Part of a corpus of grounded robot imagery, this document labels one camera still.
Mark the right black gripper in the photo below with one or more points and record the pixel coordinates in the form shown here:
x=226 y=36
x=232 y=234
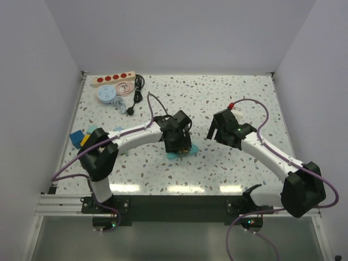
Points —
x=217 y=137

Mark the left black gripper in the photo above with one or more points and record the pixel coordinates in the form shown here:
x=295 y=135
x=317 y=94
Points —
x=185 y=143

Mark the teal power strip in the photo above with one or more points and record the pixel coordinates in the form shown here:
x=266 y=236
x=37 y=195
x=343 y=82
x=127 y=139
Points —
x=173 y=155

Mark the beige power strip red sockets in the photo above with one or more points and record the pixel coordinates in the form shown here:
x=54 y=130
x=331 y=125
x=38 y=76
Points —
x=113 y=79

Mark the light blue round power strip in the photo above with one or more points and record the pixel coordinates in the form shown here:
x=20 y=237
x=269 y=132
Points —
x=106 y=93

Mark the yellow cube socket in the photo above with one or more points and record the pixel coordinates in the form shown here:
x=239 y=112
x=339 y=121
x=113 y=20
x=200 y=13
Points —
x=84 y=140

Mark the blue cube socket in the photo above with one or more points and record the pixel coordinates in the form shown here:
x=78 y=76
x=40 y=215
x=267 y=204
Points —
x=76 y=138

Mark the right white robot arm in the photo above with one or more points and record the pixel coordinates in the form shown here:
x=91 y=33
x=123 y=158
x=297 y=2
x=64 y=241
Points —
x=300 y=188

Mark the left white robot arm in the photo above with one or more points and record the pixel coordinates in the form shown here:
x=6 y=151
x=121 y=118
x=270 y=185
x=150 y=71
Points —
x=98 y=155

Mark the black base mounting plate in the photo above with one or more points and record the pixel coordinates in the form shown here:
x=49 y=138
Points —
x=125 y=210

